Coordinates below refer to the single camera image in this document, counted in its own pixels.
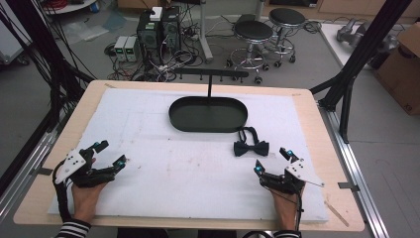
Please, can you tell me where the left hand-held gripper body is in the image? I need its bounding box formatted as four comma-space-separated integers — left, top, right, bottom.
53, 148, 117, 189

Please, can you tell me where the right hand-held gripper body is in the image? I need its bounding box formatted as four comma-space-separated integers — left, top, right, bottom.
259, 158, 325, 195

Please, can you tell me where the black bow tie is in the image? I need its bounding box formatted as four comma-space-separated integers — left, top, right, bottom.
233, 126, 270, 158

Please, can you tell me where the black tray stand with hooks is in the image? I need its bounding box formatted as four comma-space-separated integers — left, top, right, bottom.
167, 66, 250, 134

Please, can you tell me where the person's left hand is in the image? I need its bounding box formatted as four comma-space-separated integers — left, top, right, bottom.
70, 181, 107, 224

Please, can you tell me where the person's right hand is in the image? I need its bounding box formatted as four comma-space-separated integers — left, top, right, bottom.
270, 186, 306, 232

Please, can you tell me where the thin wooden stick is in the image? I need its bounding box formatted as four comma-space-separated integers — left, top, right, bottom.
324, 200, 351, 228

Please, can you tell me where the white foam mat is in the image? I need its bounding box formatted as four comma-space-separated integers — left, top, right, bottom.
47, 86, 330, 223

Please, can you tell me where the grey power supply unit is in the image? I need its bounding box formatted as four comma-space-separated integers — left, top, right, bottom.
113, 35, 129, 62
124, 36, 141, 63

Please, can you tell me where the black computer tower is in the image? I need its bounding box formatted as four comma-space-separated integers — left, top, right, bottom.
160, 5, 182, 54
136, 9, 164, 65

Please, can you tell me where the black round stool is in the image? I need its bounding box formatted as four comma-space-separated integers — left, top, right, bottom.
265, 7, 307, 68
225, 19, 275, 85

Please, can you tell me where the brown cardboard box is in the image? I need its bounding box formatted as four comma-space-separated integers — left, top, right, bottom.
373, 21, 420, 116

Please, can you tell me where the small white box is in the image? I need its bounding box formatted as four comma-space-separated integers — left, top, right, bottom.
149, 6, 163, 22

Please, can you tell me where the grey metal table leg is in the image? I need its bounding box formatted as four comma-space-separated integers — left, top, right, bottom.
197, 0, 215, 64

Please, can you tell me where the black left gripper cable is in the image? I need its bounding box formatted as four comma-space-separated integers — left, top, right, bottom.
52, 160, 73, 223

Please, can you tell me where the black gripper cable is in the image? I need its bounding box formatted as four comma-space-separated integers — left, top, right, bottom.
52, 160, 73, 223
294, 192, 305, 232

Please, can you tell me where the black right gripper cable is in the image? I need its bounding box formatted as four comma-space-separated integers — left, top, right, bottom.
294, 192, 305, 232

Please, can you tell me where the aluminium side rail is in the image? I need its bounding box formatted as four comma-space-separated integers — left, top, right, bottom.
317, 102, 391, 238
0, 130, 59, 217

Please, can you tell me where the black frame strut with cables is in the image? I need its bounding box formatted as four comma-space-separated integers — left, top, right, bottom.
0, 0, 97, 133

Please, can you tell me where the black metal frame strut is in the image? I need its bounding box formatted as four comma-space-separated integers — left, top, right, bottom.
309, 0, 414, 145

